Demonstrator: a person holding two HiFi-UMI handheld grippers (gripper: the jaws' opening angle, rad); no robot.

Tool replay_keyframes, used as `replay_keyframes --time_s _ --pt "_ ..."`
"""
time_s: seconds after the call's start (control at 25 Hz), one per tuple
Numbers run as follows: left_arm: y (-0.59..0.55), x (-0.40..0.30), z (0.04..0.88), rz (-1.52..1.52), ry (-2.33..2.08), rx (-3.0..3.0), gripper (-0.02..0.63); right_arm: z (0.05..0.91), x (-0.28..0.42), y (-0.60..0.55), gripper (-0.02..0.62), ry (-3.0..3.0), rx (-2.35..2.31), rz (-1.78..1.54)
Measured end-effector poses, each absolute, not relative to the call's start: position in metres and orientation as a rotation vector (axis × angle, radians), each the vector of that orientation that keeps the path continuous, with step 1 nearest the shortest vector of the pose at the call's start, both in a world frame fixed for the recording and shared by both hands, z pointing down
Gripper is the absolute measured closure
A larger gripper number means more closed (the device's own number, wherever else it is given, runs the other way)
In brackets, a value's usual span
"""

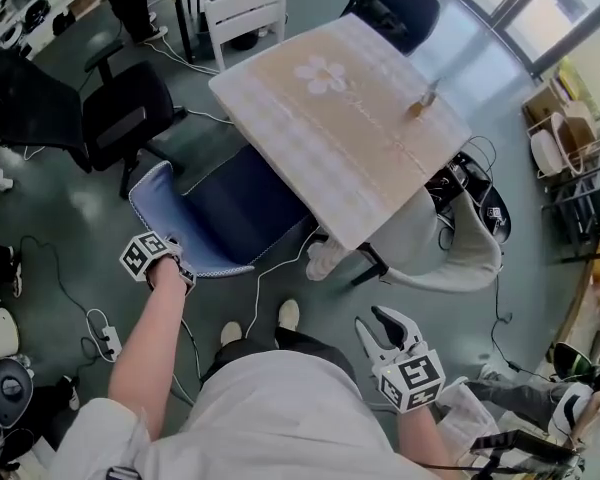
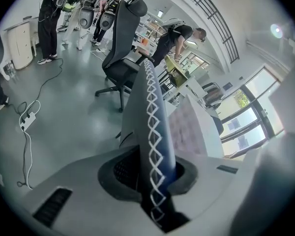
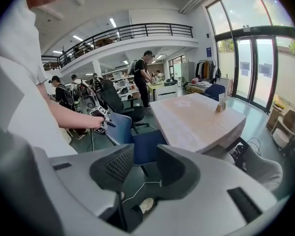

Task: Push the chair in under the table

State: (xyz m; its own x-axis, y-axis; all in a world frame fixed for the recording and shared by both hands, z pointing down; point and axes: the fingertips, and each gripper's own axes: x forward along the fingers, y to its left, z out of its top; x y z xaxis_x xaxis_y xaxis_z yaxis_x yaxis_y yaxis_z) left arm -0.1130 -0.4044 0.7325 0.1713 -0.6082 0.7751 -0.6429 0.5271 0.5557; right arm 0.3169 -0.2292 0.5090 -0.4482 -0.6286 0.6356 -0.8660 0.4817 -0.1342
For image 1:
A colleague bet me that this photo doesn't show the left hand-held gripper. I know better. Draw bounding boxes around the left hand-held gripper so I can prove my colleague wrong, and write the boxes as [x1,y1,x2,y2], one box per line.
[119,231,198,295]

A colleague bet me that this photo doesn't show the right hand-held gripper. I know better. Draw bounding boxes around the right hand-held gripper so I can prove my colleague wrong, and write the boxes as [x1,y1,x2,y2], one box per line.
[354,305,447,414]

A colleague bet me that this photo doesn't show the blue fabric chair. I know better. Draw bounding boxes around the blue fabric chair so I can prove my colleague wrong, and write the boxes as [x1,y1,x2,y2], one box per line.
[128,142,321,280]

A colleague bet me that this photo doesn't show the person's left forearm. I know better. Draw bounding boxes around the person's left forearm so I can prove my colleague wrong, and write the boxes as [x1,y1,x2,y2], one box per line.
[108,256,189,440]

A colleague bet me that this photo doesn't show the person's right forearm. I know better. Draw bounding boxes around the person's right forearm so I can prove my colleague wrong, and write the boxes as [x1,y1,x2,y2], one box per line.
[397,402,454,472]

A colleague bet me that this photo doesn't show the table with beige tablecloth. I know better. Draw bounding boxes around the table with beige tablecloth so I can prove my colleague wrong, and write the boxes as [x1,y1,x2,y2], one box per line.
[208,12,474,289]

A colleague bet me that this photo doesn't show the light grey shell chair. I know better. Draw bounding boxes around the light grey shell chair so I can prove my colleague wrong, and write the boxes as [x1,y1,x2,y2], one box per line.
[367,186,505,294]

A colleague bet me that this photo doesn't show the black mesh office chair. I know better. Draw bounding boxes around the black mesh office chair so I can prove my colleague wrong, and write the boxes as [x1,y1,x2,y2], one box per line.
[0,37,189,200]

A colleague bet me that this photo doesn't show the white wooden slatted chair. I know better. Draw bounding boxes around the white wooden slatted chair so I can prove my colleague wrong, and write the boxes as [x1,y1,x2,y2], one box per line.
[202,0,289,73]

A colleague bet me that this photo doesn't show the dark navy padded chair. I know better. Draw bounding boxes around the dark navy padded chair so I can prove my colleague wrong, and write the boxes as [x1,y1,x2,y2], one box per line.
[342,0,442,57]

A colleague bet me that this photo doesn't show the person's black trousers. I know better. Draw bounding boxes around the person's black trousers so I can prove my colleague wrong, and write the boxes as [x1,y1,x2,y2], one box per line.
[199,327,361,404]

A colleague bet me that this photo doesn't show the white power strip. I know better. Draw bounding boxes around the white power strip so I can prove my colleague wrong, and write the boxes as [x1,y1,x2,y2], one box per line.
[95,324,124,363]

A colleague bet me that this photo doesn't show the person's right beige shoe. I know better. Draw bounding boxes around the person's right beige shoe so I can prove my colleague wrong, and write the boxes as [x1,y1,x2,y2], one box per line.
[277,298,301,332]

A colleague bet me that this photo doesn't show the person's beige shoe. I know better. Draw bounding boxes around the person's beige shoe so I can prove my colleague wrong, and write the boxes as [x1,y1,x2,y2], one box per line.
[219,320,244,348]
[277,298,301,332]

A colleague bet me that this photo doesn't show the person's left beige shoe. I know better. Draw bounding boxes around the person's left beige shoe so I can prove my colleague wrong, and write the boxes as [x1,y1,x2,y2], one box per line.
[219,320,244,348]

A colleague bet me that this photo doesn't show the person's white shirt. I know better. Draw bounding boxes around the person's white shirt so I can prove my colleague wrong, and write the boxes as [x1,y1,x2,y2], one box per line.
[49,350,461,480]

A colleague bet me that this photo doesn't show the black oval board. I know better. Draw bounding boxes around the black oval board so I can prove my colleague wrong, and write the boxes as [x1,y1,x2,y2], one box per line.
[479,185,512,243]

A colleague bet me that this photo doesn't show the black gear bundle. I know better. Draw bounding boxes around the black gear bundle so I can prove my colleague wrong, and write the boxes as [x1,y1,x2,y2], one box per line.
[424,150,494,209]

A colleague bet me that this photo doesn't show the dark glossy helmet shell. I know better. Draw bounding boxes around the dark glossy helmet shell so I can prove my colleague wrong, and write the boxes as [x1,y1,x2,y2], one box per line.
[552,341,599,384]

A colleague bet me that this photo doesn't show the grey round backpack pod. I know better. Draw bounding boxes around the grey round backpack pod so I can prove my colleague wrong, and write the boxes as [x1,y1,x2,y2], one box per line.
[0,357,35,430]

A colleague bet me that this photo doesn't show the beige checked tablecloth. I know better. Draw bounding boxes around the beige checked tablecloth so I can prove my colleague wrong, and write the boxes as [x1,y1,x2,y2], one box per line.
[208,12,474,282]

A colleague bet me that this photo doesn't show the small wooden card stand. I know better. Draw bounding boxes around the small wooden card stand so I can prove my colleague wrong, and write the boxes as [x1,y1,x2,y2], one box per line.
[407,78,444,119]

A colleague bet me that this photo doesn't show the green-topped table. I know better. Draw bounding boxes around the green-topped table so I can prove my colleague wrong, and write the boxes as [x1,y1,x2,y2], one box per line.
[142,0,264,64]

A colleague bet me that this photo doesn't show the metal rack with baskets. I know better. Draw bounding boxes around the metal rack with baskets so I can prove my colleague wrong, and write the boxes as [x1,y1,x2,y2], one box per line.
[522,57,600,264]

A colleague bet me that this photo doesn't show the black floor cable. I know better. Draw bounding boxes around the black floor cable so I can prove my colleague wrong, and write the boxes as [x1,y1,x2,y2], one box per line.
[18,235,116,364]

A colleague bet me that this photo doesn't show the long white cable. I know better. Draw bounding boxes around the long white cable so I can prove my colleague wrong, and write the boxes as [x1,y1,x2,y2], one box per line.
[243,227,326,340]

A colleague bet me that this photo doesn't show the glass door with dark frame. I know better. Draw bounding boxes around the glass door with dark frame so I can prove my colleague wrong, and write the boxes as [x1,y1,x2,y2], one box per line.
[447,0,600,77]

